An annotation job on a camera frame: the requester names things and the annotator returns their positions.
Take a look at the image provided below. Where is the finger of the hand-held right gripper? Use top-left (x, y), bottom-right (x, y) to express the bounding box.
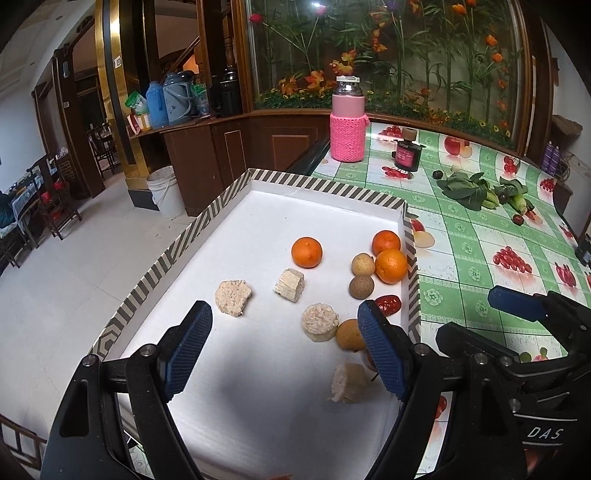
top-left (488, 285), bottom-right (591, 352)
top-left (436, 322), bottom-right (523, 368)

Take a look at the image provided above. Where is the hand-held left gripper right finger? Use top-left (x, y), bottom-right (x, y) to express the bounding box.
top-left (357, 300), bottom-right (527, 480)

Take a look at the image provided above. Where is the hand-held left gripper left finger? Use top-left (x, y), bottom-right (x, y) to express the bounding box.
top-left (41, 300), bottom-right (214, 480)

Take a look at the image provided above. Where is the brown pear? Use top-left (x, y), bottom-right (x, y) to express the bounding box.
top-left (335, 319), bottom-right (368, 354)

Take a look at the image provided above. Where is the large red date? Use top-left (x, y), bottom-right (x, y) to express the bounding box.
top-left (373, 295), bottom-right (402, 317)

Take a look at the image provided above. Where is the round rice cake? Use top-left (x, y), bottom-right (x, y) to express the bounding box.
top-left (301, 303), bottom-right (340, 343)
top-left (215, 280), bottom-right (254, 318)

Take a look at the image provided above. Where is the brown round fruit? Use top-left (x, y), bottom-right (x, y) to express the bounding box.
top-left (348, 275), bottom-right (375, 300)

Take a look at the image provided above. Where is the rice cake piece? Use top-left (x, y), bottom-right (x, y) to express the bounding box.
top-left (274, 268), bottom-right (305, 303)

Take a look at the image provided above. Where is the striped-edge white tray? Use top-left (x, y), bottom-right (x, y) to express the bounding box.
top-left (90, 168), bottom-right (422, 480)

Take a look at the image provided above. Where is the orange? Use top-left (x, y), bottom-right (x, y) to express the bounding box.
top-left (372, 230), bottom-right (402, 256)
top-left (375, 248), bottom-right (409, 284)
top-left (291, 236), bottom-right (324, 269)

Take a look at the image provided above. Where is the small tan potato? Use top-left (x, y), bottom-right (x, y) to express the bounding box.
top-left (351, 253), bottom-right (376, 277)

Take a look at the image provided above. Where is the green leafy cabbage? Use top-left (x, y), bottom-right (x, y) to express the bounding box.
top-left (494, 178), bottom-right (536, 214)

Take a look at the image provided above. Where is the bok choy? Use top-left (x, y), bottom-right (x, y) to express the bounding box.
top-left (436, 172), bottom-right (490, 212)

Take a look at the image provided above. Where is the white plastic bucket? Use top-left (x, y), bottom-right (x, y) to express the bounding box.
top-left (147, 166), bottom-right (186, 220)

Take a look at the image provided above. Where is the black jar with pink label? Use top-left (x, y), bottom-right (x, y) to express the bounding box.
top-left (392, 129), bottom-right (426, 174)

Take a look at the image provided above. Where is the brown cardboard box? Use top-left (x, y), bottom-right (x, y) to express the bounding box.
top-left (551, 114), bottom-right (583, 139)

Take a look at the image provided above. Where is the dark wooden chair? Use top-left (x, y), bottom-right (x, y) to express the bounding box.
top-left (28, 154), bottom-right (84, 241)
top-left (88, 124), bottom-right (118, 178)

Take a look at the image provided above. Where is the wooden cabinet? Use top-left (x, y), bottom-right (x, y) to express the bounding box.
top-left (159, 113), bottom-right (333, 217)

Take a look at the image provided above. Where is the bottle in pink knit sleeve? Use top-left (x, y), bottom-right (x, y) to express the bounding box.
top-left (329, 75), bottom-right (368, 163)

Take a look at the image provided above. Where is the blue thermos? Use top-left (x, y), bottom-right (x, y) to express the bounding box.
top-left (145, 80), bottom-right (168, 129)

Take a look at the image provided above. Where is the grey-blue thermos jug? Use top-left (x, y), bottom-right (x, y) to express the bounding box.
top-left (163, 71), bottom-right (195, 125)

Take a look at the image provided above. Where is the clear plastic bottle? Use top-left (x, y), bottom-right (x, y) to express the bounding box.
top-left (191, 83), bottom-right (211, 116)

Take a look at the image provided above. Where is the green and white packet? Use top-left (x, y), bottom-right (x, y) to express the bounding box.
top-left (126, 91), bottom-right (149, 116)

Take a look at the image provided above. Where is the black thermos jug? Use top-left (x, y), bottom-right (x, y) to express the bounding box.
top-left (209, 68), bottom-right (243, 117)

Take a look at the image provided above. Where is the gold column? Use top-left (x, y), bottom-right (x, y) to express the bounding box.
top-left (95, 0), bottom-right (162, 210)

